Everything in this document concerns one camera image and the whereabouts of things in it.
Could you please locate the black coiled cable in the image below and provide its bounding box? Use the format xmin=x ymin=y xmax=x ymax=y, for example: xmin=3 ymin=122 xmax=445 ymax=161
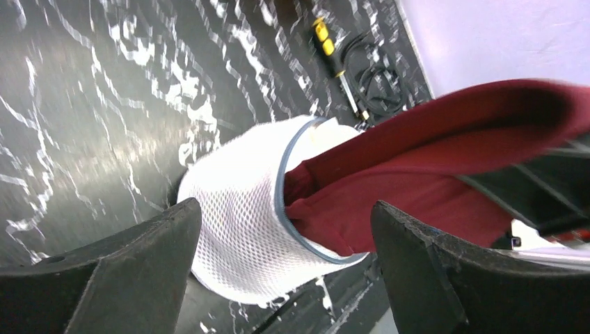
xmin=341 ymin=32 xmax=409 ymax=122

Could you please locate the orange handled screwdriver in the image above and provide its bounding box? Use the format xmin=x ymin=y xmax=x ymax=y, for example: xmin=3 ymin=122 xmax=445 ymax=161
xmin=312 ymin=17 xmax=369 ymax=121

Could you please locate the maroon bra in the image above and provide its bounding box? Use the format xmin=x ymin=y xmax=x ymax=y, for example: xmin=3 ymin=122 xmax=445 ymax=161
xmin=283 ymin=79 xmax=589 ymax=256

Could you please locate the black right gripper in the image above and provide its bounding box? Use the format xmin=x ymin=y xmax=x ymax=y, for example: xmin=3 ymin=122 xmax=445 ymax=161
xmin=371 ymin=134 xmax=589 ymax=333

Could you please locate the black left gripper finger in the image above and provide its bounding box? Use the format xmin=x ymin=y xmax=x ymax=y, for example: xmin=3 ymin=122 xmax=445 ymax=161
xmin=1 ymin=198 xmax=201 ymax=333

